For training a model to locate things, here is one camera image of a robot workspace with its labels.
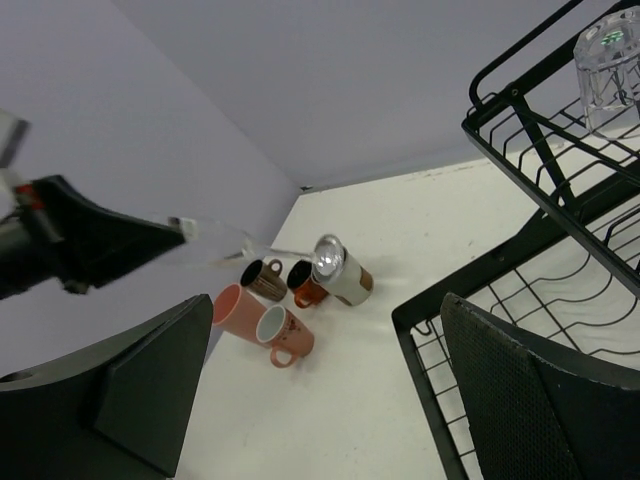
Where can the clear wine glass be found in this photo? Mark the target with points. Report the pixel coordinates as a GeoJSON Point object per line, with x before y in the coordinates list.
{"type": "Point", "coordinates": [211, 243]}
{"type": "Point", "coordinates": [606, 57]}

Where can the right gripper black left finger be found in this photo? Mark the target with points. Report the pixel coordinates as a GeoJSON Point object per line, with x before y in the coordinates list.
{"type": "Point", "coordinates": [118, 408]}

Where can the orange ceramic mug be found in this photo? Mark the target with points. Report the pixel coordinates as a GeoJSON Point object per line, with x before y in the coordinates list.
{"type": "Point", "coordinates": [305, 290]}

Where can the black wire dish rack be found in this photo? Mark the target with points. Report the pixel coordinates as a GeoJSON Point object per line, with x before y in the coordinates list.
{"type": "Point", "coordinates": [571, 272]}

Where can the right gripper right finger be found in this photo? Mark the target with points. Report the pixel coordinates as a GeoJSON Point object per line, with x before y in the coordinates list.
{"type": "Point", "coordinates": [537, 409]}

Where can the salmon pink mug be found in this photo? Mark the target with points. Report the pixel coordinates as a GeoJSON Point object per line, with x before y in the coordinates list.
{"type": "Point", "coordinates": [285, 335]}

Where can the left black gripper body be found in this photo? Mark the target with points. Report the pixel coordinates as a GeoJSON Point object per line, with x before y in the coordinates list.
{"type": "Point", "coordinates": [30, 238]}

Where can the pink tall tumbler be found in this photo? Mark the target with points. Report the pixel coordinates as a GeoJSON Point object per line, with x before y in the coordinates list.
{"type": "Point", "coordinates": [236, 311]}

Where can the white brown ceramic cup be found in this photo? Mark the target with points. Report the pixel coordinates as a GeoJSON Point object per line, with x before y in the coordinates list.
{"type": "Point", "coordinates": [345, 275]}

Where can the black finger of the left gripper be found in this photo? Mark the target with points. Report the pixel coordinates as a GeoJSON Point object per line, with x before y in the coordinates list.
{"type": "Point", "coordinates": [97, 246]}

